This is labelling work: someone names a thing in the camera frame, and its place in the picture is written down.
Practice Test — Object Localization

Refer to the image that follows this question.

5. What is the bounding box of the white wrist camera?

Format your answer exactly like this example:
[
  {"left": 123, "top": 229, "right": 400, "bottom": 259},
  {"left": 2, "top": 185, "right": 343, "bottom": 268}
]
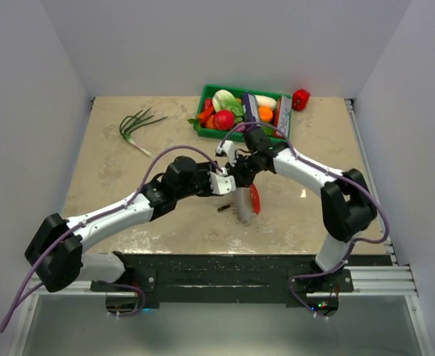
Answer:
[
  {"left": 209, "top": 168, "right": 237, "bottom": 196},
  {"left": 215, "top": 140, "right": 237, "bottom": 166}
]

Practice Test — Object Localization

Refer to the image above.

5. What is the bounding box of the orange fruit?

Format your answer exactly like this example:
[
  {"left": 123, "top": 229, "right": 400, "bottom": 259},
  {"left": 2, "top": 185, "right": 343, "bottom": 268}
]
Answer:
[{"left": 258, "top": 106, "right": 274, "bottom": 123}]

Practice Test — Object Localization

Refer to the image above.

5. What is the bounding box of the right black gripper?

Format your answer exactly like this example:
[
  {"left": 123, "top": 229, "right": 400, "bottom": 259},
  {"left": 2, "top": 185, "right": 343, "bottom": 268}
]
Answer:
[{"left": 226, "top": 152, "right": 261, "bottom": 188}]

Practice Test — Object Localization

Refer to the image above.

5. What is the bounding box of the red bell pepper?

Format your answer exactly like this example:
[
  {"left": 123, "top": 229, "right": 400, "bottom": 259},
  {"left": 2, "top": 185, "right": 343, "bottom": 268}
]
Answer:
[{"left": 292, "top": 89, "right": 311, "bottom": 111}]

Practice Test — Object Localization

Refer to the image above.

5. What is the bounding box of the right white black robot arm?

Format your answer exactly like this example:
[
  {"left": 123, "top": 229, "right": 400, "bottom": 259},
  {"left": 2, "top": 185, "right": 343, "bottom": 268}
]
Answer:
[{"left": 216, "top": 125, "right": 377, "bottom": 291}]

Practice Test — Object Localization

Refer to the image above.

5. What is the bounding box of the white green cabbage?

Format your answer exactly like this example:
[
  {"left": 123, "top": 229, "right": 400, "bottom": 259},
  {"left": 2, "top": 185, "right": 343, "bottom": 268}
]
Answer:
[{"left": 212, "top": 89, "right": 243, "bottom": 116}]

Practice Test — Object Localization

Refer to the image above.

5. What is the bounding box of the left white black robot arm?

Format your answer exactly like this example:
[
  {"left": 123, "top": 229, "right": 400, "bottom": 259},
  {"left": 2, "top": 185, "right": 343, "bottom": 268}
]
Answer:
[{"left": 24, "top": 156, "right": 219, "bottom": 292}]

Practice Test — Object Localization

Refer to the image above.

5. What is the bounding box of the black base frame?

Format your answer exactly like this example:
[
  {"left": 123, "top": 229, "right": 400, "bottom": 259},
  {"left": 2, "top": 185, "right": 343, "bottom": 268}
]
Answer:
[{"left": 91, "top": 252, "right": 390, "bottom": 309}]

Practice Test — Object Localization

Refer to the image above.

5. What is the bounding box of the red chili pepper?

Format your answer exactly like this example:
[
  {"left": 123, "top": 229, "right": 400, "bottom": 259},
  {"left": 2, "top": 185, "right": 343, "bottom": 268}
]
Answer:
[{"left": 197, "top": 98, "right": 215, "bottom": 125}]

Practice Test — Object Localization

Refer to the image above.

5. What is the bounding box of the purple white box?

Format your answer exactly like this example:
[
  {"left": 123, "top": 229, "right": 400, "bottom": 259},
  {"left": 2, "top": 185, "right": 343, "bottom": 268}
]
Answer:
[{"left": 241, "top": 92, "right": 260, "bottom": 123}]

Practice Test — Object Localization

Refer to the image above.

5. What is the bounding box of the green plastic bin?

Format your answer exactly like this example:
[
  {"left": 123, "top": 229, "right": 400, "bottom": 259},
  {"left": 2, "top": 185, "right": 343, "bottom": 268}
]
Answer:
[{"left": 192, "top": 84, "right": 292, "bottom": 142}]

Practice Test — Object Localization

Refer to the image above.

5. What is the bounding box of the orange carrot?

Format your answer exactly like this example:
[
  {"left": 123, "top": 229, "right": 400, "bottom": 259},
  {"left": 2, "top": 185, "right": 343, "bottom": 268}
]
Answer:
[{"left": 205, "top": 115, "right": 215, "bottom": 130}]

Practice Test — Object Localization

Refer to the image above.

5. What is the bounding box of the red apple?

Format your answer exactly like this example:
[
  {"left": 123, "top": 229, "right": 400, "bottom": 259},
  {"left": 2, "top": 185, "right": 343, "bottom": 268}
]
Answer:
[{"left": 213, "top": 110, "right": 235, "bottom": 131}]

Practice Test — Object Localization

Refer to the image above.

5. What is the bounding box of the white radish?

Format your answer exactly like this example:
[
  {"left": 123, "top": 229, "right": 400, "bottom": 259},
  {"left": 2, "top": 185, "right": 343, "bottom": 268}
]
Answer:
[{"left": 255, "top": 95, "right": 277, "bottom": 111}]

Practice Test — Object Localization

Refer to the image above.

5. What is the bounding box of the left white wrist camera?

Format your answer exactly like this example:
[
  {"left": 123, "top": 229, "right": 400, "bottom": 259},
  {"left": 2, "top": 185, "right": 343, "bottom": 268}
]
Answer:
[{"left": 209, "top": 168, "right": 237, "bottom": 196}]

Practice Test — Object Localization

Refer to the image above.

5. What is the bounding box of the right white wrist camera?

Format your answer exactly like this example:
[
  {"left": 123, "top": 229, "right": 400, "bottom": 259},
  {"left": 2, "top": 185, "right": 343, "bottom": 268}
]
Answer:
[{"left": 215, "top": 140, "right": 237, "bottom": 166}]

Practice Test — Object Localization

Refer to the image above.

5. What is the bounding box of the green spring onion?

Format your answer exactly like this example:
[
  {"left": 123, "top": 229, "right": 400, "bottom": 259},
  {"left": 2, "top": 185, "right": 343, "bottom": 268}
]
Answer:
[{"left": 119, "top": 108, "right": 167, "bottom": 159}]

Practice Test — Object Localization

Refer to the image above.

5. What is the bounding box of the red grey box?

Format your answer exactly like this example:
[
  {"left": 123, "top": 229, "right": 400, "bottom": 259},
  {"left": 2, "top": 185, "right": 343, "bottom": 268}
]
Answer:
[{"left": 273, "top": 96, "right": 292, "bottom": 138}]

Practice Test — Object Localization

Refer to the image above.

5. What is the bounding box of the black key fob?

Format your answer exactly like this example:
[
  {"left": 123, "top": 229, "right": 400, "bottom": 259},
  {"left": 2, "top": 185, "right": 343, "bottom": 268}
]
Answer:
[{"left": 217, "top": 204, "right": 231, "bottom": 212}]

